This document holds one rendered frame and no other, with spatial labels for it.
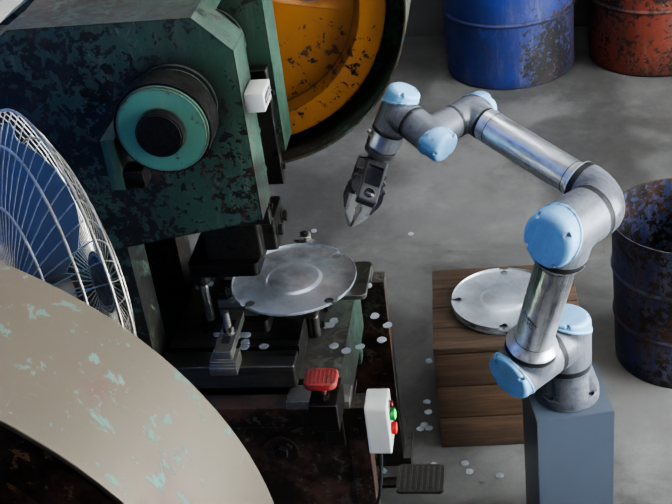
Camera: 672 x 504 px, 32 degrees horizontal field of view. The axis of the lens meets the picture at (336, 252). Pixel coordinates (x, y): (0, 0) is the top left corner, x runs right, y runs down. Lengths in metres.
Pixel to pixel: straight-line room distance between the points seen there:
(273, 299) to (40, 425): 1.65
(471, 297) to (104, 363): 2.26
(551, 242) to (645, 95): 2.97
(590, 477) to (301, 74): 1.18
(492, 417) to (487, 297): 0.33
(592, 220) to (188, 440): 1.34
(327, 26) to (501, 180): 1.93
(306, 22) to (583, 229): 0.88
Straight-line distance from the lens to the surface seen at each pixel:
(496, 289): 3.31
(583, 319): 2.68
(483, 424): 3.31
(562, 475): 2.88
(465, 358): 3.17
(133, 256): 2.54
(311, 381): 2.43
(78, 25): 2.30
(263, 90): 2.28
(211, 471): 1.15
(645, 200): 3.62
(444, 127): 2.52
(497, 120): 2.55
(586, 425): 2.80
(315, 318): 2.70
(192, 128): 2.19
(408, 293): 3.98
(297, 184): 4.72
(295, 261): 2.76
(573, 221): 2.29
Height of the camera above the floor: 2.26
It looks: 32 degrees down
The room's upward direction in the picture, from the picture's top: 8 degrees counter-clockwise
